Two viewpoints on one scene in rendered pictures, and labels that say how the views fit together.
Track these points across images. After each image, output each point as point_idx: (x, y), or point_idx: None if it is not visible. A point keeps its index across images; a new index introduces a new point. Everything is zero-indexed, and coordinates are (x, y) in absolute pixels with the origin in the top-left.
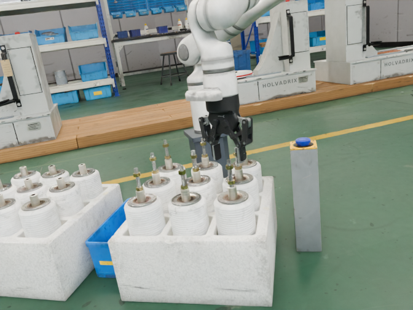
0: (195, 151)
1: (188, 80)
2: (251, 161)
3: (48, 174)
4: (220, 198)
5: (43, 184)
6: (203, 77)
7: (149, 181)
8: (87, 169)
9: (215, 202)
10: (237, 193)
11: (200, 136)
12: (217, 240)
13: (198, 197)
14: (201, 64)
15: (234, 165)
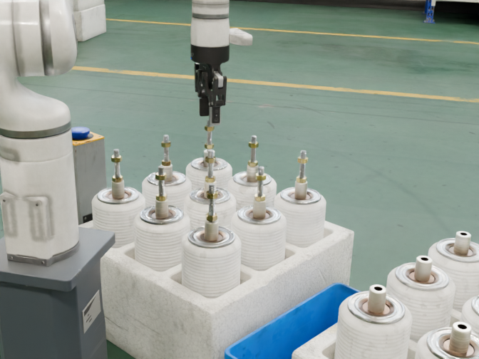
0: (98, 279)
1: (68, 114)
2: (105, 194)
3: (472, 352)
4: (222, 166)
5: (472, 312)
6: (227, 21)
7: (269, 219)
8: (365, 313)
9: (229, 169)
10: (199, 164)
11: (97, 229)
12: None
13: (238, 174)
14: (227, 6)
15: (135, 196)
